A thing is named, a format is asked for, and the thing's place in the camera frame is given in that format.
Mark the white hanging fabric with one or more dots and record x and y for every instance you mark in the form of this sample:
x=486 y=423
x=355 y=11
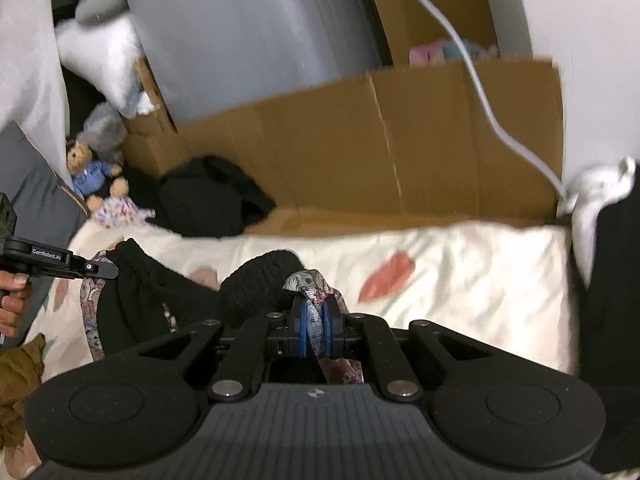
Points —
x=25 y=50

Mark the olive green garment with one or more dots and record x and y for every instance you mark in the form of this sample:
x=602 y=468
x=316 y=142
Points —
x=17 y=385

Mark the teddy bear in blue shirt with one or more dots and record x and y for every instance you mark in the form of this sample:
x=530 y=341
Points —
x=90 y=172

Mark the grey plush toy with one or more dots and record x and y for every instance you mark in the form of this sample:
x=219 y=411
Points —
x=105 y=127

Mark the white printed bed sheet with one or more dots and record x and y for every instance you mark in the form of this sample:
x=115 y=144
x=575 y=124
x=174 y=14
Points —
x=475 y=280

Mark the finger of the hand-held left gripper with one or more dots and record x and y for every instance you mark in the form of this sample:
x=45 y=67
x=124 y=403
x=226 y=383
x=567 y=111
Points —
x=95 y=268

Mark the pink and blue packets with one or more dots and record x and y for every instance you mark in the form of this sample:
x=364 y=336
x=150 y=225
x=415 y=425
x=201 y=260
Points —
x=440 y=51

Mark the brown cardboard box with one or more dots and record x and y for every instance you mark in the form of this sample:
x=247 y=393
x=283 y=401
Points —
x=425 y=5

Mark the white crumpled cloth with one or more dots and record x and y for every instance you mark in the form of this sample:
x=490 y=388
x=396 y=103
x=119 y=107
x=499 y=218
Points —
x=595 y=190

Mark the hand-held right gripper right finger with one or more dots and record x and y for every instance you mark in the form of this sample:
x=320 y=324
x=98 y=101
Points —
x=328 y=327

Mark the black pants with bear print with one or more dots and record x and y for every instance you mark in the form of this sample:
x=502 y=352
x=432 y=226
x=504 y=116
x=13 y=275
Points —
x=150 y=290

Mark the black crumpled garment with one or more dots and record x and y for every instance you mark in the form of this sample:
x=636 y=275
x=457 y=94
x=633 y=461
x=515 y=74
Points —
x=210 y=195

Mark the grey cylindrical roll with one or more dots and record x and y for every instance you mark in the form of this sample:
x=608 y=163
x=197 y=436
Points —
x=250 y=35

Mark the brown cardboard sheet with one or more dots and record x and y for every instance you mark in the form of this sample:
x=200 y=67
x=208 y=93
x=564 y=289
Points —
x=325 y=160

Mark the floral print doll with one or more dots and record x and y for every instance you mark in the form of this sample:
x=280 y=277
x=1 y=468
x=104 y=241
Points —
x=120 y=210

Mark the grey round cushion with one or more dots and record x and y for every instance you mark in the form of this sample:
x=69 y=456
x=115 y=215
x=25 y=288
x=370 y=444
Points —
x=100 y=7

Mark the grey pillow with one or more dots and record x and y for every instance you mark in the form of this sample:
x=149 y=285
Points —
x=35 y=195

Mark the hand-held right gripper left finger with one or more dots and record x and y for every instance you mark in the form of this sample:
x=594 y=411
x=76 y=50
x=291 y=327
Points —
x=300 y=327

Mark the person's left hand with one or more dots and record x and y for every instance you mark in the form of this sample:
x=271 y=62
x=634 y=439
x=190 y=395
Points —
x=10 y=305

